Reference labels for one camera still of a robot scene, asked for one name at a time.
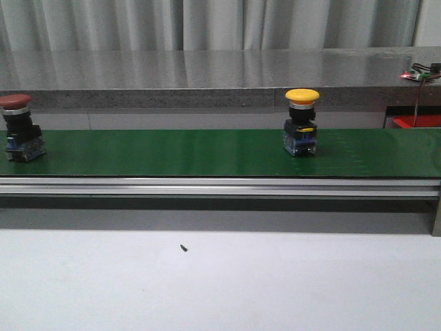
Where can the yellow mushroom push button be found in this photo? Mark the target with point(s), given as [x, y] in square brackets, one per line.
[299, 135]

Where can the red plastic bin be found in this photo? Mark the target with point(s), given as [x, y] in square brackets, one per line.
[423, 121]

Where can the white curtain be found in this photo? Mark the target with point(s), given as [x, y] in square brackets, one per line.
[206, 25]

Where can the aluminium conveyor frame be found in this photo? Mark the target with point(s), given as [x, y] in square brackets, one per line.
[210, 193]

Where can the small green circuit board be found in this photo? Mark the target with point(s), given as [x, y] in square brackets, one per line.
[416, 75]

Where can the grey stone counter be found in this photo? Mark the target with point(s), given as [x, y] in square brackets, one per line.
[102, 90]

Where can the red mushroom push button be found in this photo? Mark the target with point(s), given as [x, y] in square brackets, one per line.
[24, 141]

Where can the green conveyor belt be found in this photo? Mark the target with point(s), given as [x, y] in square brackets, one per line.
[376, 153]

